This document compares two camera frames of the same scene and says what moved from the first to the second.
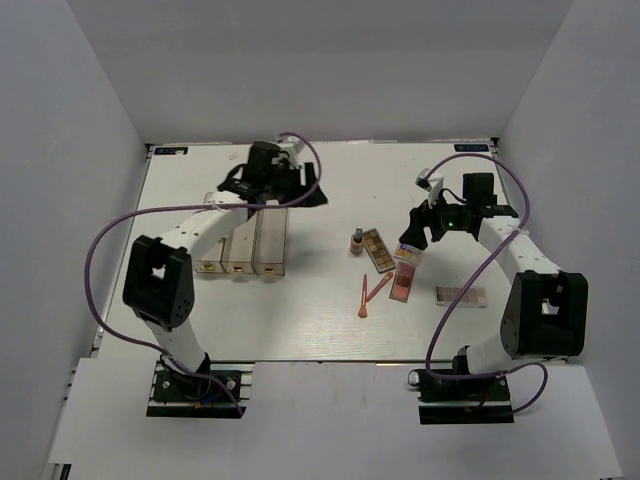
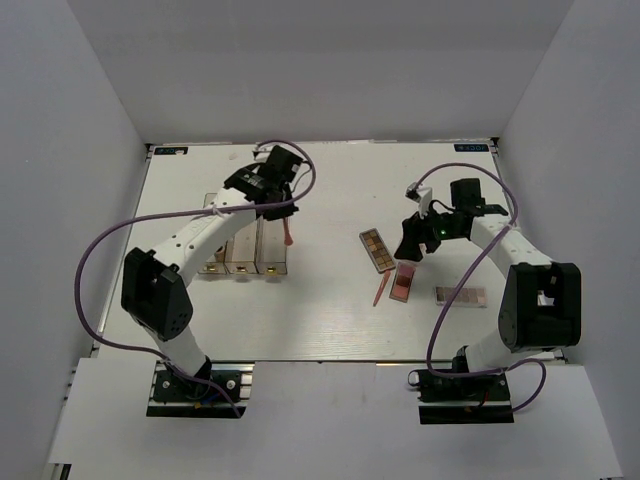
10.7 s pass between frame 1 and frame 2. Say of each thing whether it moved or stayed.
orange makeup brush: moved
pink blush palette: stayed
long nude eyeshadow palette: stayed
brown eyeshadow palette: stayed
